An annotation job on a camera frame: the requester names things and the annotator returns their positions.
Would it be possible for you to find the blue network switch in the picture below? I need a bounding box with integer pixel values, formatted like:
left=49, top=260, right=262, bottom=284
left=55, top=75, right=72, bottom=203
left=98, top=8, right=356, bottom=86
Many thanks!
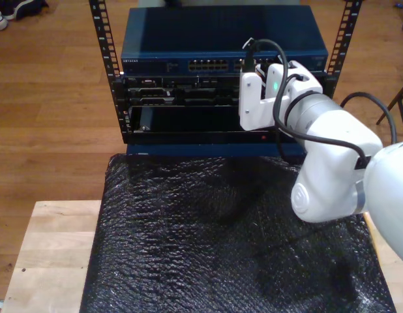
left=120, top=5, right=329, bottom=76

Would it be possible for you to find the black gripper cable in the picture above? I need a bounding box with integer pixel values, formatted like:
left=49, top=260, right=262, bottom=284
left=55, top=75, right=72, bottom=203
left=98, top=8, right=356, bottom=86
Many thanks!
left=339, top=91, right=398, bottom=146

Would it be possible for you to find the black rack server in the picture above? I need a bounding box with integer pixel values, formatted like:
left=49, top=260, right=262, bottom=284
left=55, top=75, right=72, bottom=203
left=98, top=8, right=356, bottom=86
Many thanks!
left=112, top=74, right=243, bottom=107

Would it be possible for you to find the dark sneaker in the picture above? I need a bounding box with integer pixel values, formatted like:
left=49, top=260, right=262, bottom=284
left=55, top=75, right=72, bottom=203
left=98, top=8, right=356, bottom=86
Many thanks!
left=1, top=0, right=49, bottom=21

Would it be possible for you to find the dark camera cable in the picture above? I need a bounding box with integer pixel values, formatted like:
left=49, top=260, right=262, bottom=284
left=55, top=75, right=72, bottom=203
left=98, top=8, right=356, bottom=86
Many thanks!
left=243, top=38, right=372, bottom=171

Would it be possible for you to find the black bubble wrap mat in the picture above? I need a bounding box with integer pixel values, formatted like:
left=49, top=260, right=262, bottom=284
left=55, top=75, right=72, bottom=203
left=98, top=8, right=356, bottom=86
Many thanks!
left=79, top=153, right=397, bottom=313

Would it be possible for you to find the blue flat rack unit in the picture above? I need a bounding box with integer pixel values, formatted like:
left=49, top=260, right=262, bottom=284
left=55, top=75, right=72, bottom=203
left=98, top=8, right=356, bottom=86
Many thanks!
left=126, top=142, right=306, bottom=164

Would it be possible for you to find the black rack drawer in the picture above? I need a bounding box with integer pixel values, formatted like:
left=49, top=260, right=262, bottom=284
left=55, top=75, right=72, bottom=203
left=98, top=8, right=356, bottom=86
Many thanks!
left=125, top=104, right=287, bottom=145

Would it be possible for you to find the dark wooden chair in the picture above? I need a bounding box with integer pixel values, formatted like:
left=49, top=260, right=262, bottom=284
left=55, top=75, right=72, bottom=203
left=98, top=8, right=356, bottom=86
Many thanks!
left=376, top=77, right=403, bottom=143

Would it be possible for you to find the black perforated rack post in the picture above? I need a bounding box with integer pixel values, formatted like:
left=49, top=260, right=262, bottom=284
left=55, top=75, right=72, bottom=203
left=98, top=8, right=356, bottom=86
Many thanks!
left=323, top=0, right=365, bottom=98
left=88, top=0, right=130, bottom=144

